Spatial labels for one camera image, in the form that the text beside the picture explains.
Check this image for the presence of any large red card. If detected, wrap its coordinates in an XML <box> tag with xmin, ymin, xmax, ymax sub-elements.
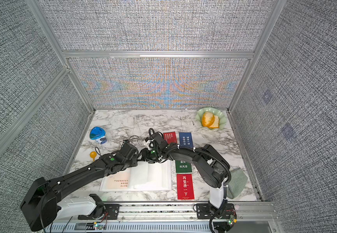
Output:
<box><xmin>177</xmin><ymin>174</ymin><xmax>195</xmax><ymax>200</ymax></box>

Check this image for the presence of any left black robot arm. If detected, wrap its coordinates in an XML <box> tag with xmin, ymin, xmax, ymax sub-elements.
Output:
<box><xmin>20</xmin><ymin>143</ymin><xmax>139</xmax><ymax>232</ymax></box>

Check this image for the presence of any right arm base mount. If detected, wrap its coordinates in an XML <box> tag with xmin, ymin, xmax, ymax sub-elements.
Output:
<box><xmin>194</xmin><ymin>203</ymin><xmax>237</xmax><ymax>226</ymax></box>

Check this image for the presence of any green glass plate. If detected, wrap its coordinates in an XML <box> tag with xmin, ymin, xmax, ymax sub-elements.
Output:
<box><xmin>196</xmin><ymin>107</ymin><xmax>227</xmax><ymax>130</ymax></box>

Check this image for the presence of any green card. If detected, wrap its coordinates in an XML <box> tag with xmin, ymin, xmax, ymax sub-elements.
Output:
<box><xmin>175</xmin><ymin>160</ymin><xmax>192</xmax><ymax>174</ymax></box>

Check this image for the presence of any blue lidded cup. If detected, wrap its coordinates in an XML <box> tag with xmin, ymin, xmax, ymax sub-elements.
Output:
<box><xmin>89</xmin><ymin>127</ymin><xmax>107</xmax><ymax>144</ymax></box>

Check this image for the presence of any blue card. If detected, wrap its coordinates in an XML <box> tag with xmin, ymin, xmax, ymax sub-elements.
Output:
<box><xmin>179</xmin><ymin>132</ymin><xmax>194</xmax><ymax>148</ymax></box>

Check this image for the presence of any bread piece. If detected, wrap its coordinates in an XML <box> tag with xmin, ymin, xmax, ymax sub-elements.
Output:
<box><xmin>201</xmin><ymin>112</ymin><xmax>219</xmax><ymax>129</ymax></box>

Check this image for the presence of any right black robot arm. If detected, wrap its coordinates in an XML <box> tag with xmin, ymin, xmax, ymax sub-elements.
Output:
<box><xmin>139</xmin><ymin>143</ymin><xmax>232</xmax><ymax>217</ymax></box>

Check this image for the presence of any aluminium front rail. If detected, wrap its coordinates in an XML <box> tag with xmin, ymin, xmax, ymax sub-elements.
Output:
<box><xmin>44</xmin><ymin>197</ymin><xmax>284</xmax><ymax>233</ymax></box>

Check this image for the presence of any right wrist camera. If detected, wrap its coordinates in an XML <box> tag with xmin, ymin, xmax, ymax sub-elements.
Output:
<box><xmin>144</xmin><ymin>132</ymin><xmax>164</xmax><ymax>150</ymax></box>

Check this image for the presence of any dark red card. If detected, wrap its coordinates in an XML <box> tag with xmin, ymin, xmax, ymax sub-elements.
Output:
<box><xmin>163</xmin><ymin>132</ymin><xmax>177</xmax><ymax>144</ymax></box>

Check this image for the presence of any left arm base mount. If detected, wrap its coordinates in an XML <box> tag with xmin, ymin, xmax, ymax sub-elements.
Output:
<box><xmin>78</xmin><ymin>194</ymin><xmax>120</xmax><ymax>221</ymax></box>

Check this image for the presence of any yellow spoon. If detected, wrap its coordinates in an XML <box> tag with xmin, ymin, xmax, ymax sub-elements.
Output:
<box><xmin>89</xmin><ymin>151</ymin><xmax>97</xmax><ymax>161</ymax></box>

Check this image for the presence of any white photo album book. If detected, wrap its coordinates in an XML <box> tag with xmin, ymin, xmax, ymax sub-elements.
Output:
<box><xmin>99</xmin><ymin>161</ymin><xmax>172</xmax><ymax>192</ymax></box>

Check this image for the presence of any green folded cloth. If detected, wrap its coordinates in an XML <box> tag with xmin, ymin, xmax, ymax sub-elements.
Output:
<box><xmin>227</xmin><ymin>168</ymin><xmax>248</xmax><ymax>199</ymax></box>

